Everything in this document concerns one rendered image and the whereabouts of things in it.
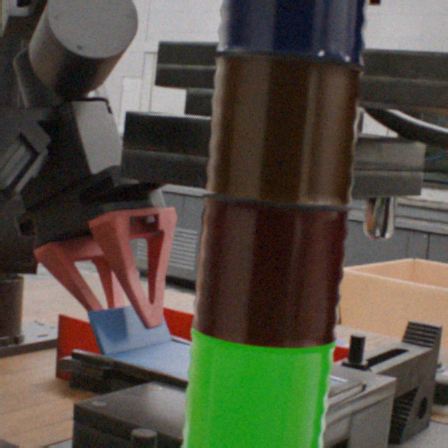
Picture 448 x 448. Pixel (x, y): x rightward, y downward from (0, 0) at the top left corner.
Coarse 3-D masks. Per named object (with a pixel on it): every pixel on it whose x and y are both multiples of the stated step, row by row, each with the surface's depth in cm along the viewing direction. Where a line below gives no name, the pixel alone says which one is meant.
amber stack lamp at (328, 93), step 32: (224, 64) 23; (256, 64) 22; (288, 64) 22; (320, 64) 22; (224, 96) 23; (256, 96) 22; (288, 96) 22; (320, 96) 22; (352, 96) 23; (224, 128) 23; (256, 128) 22; (288, 128) 22; (320, 128) 22; (352, 128) 23; (224, 160) 23; (256, 160) 22; (288, 160) 22; (320, 160) 22; (352, 160) 23; (224, 192) 23; (256, 192) 22; (288, 192) 22; (320, 192) 22
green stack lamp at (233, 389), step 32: (192, 352) 24; (224, 352) 23; (256, 352) 22; (288, 352) 23; (320, 352) 23; (192, 384) 24; (224, 384) 23; (256, 384) 23; (288, 384) 23; (320, 384) 23; (192, 416) 24; (224, 416) 23; (256, 416) 23; (288, 416) 23; (320, 416) 23
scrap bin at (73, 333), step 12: (168, 312) 89; (180, 312) 89; (60, 324) 82; (72, 324) 81; (84, 324) 80; (168, 324) 90; (180, 324) 89; (60, 336) 82; (72, 336) 81; (84, 336) 80; (180, 336) 89; (60, 348) 82; (72, 348) 81; (84, 348) 80; (96, 348) 80; (336, 348) 80; (348, 348) 79; (336, 360) 80; (60, 372) 82
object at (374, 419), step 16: (384, 400) 59; (352, 416) 55; (368, 416) 57; (384, 416) 59; (80, 432) 48; (96, 432) 48; (336, 432) 53; (352, 432) 55; (368, 432) 57; (384, 432) 59
